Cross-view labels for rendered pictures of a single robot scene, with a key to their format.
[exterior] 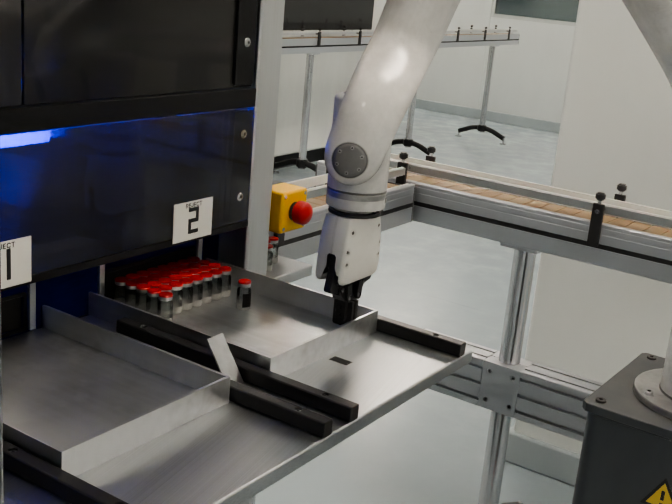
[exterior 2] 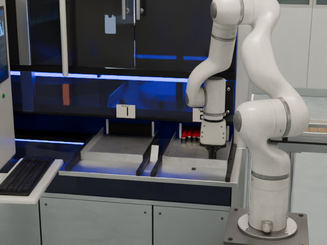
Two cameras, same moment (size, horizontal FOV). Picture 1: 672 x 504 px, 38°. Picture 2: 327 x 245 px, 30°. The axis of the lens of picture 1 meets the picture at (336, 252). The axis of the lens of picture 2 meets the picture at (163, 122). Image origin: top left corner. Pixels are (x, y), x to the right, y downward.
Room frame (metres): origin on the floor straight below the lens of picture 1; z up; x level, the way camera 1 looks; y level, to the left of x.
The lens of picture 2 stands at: (0.26, -2.05, 1.74)
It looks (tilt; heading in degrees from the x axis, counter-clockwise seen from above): 17 degrees down; 67
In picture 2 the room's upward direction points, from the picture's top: straight up
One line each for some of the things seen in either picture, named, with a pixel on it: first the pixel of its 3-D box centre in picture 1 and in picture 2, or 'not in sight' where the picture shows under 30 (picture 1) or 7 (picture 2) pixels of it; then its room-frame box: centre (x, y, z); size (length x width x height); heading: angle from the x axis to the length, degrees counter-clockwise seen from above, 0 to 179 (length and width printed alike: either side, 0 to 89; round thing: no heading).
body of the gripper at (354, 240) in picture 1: (351, 240); (213, 130); (1.33, -0.02, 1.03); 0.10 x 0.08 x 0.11; 147
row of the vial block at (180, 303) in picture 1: (190, 292); (201, 140); (1.41, 0.22, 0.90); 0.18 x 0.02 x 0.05; 147
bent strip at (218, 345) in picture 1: (255, 372); (152, 157); (1.12, 0.09, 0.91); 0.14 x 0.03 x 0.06; 58
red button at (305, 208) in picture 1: (299, 212); not in sight; (1.61, 0.07, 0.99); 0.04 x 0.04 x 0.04; 57
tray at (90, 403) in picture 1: (51, 379); (121, 144); (1.07, 0.33, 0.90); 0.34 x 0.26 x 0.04; 57
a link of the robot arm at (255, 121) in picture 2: not in sight; (262, 137); (1.24, -0.53, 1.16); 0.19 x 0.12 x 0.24; 173
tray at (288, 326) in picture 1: (234, 312); (199, 148); (1.36, 0.14, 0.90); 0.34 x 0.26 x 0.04; 57
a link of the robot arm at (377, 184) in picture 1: (360, 141); (213, 94); (1.33, -0.02, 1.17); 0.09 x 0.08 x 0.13; 173
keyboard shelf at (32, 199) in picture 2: not in sight; (17, 179); (0.63, 0.36, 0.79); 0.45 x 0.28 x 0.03; 62
